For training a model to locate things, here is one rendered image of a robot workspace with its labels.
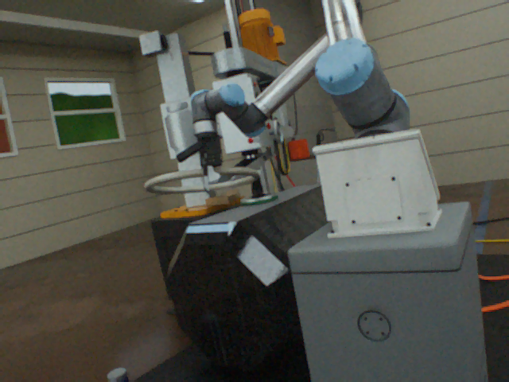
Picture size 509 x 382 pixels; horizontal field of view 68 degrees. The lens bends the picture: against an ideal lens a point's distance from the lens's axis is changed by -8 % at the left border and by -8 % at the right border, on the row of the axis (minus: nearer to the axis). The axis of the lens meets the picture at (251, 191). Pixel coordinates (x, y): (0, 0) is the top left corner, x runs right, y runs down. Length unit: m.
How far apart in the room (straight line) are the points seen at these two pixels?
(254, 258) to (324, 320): 0.82
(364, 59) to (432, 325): 0.62
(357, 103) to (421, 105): 5.80
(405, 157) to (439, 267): 0.25
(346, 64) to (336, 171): 0.26
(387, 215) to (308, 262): 0.22
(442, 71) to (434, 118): 0.74
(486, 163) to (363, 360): 5.91
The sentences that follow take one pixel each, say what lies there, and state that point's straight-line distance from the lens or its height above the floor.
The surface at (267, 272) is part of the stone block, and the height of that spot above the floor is 0.58.
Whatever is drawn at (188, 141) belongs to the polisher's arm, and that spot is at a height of 1.25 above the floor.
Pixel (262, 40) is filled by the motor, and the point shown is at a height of 1.84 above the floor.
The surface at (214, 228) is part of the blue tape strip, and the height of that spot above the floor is 0.78.
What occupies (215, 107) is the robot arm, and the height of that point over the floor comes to 1.28.
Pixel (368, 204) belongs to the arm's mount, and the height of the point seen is 0.92.
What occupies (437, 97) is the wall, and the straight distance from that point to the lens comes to 6.79.
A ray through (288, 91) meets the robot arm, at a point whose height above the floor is 1.29.
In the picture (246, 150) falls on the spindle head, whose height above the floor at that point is 1.11.
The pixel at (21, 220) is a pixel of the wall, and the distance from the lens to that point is 8.03.
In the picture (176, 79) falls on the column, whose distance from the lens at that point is 3.04.
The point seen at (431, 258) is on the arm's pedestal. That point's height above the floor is 0.82.
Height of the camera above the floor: 1.10
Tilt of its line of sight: 6 degrees down
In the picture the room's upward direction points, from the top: 11 degrees counter-clockwise
